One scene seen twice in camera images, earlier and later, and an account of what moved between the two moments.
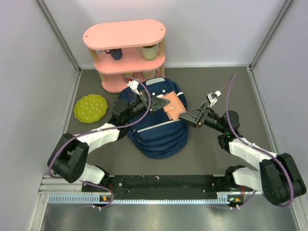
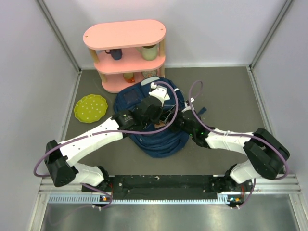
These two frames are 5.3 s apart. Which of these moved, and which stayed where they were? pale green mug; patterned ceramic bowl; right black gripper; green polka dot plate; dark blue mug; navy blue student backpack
Moved: navy blue student backpack; right black gripper
Stayed: patterned ceramic bowl; green polka dot plate; dark blue mug; pale green mug
